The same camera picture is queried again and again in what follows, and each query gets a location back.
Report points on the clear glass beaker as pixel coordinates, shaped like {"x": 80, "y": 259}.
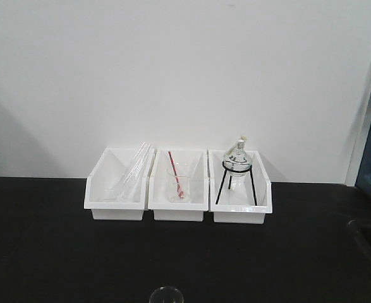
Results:
{"x": 184, "y": 174}
{"x": 166, "y": 294}

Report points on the clear glass beaker in bin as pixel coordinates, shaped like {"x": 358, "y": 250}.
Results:
{"x": 184, "y": 174}

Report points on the middle white plastic bin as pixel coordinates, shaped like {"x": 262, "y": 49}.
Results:
{"x": 199, "y": 186}

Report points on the white plastic bin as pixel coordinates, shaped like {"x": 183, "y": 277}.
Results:
{"x": 100, "y": 196}
{"x": 199, "y": 186}
{"x": 236, "y": 204}

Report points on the red white striped stirrer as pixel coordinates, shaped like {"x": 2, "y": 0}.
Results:
{"x": 180, "y": 191}

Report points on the round glass flask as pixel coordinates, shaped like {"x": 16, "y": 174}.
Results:
{"x": 236, "y": 160}

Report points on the clear glass tubes bundle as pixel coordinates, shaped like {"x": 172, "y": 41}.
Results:
{"x": 126, "y": 184}

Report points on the black metal tripod stand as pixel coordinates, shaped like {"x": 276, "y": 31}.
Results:
{"x": 224, "y": 181}

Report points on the right white plastic bin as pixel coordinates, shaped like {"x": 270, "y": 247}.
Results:
{"x": 236, "y": 204}

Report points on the left white plastic bin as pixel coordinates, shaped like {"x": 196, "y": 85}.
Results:
{"x": 100, "y": 196}

